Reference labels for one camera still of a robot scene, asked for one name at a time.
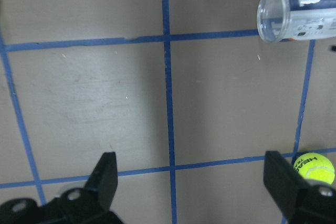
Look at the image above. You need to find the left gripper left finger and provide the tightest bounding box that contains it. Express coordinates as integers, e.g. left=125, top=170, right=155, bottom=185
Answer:
left=60, top=152, right=118, bottom=212

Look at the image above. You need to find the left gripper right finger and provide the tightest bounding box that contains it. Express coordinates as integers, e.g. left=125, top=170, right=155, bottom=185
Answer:
left=263, top=151, right=335, bottom=221

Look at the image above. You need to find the clear tennis ball can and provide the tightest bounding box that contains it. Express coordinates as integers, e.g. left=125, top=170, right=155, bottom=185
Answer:
left=257, top=0, right=335, bottom=43

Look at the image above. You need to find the middle tennis ball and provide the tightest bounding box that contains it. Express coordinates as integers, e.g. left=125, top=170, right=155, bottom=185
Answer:
left=293, top=153, right=335, bottom=185

